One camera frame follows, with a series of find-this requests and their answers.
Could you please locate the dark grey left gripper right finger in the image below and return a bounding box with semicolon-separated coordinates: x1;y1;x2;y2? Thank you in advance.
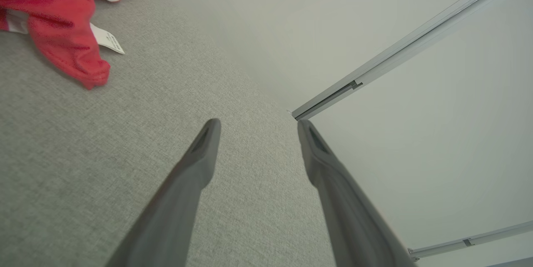
297;119;417;267

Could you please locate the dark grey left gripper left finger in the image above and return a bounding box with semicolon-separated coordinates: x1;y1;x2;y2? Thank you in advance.
105;118;221;267

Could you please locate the red jersey with white sleeves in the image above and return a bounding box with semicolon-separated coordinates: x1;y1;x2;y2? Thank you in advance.
0;0;146;90

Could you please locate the grey partition rail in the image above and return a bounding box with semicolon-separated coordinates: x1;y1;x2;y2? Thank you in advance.
408;220;533;259

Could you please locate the grey partition post with feet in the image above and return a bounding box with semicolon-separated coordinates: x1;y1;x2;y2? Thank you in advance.
291;0;533;121

